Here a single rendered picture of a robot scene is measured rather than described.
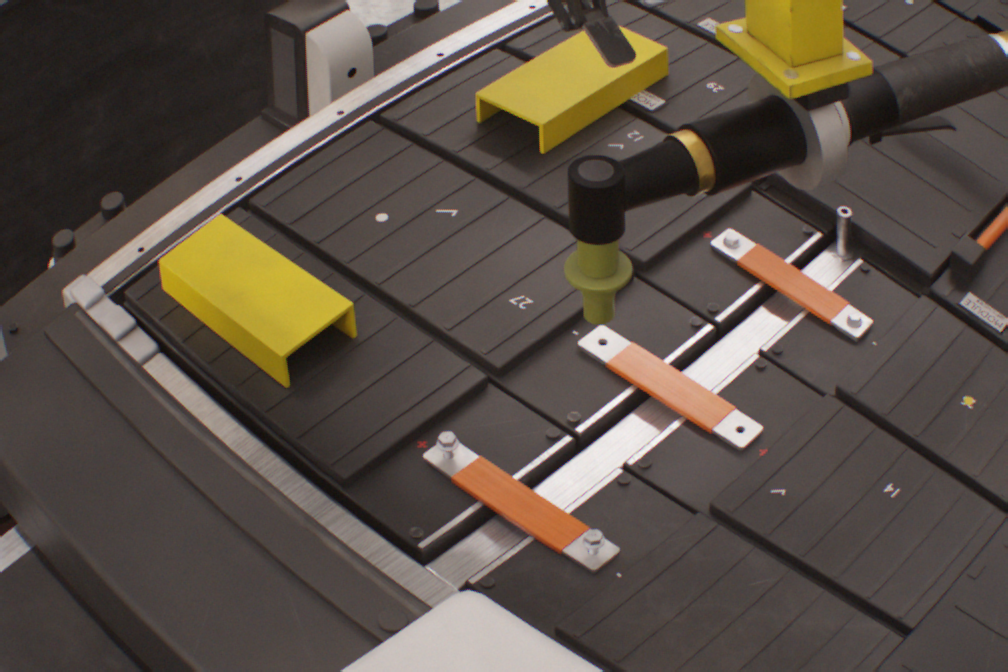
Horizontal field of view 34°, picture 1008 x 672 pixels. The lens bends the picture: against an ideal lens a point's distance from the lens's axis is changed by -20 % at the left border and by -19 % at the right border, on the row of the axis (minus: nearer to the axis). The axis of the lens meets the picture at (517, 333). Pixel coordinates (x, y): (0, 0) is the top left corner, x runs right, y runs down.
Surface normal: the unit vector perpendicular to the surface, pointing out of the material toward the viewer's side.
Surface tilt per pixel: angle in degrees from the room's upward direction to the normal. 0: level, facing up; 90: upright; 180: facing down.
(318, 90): 90
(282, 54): 90
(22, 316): 0
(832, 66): 0
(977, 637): 0
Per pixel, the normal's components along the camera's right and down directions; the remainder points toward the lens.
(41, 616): -0.04, -0.73
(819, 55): 0.50, 0.57
